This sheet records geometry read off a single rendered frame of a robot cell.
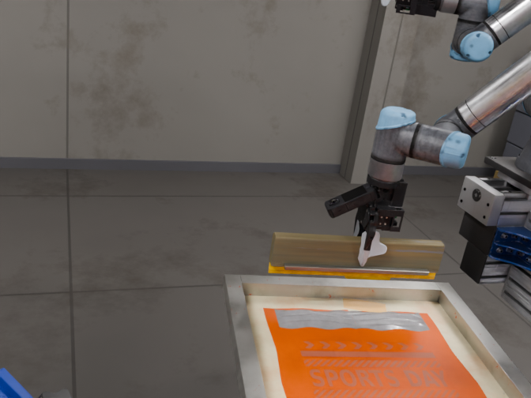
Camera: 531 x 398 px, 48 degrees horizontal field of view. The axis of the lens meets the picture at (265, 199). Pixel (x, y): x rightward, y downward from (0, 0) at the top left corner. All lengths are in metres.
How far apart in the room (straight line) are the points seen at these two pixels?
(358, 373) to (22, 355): 1.82
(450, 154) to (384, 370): 0.46
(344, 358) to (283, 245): 0.27
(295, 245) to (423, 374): 0.38
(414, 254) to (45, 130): 3.58
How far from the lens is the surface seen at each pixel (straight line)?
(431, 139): 1.27
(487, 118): 1.38
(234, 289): 1.39
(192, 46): 4.57
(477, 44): 1.64
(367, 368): 1.30
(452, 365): 1.39
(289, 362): 1.26
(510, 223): 1.73
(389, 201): 1.35
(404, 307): 1.53
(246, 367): 1.17
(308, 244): 1.35
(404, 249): 1.42
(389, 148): 1.28
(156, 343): 2.85
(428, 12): 1.79
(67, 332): 2.92
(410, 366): 1.34
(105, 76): 4.54
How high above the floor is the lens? 1.72
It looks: 23 degrees down
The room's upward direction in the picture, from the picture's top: 8 degrees clockwise
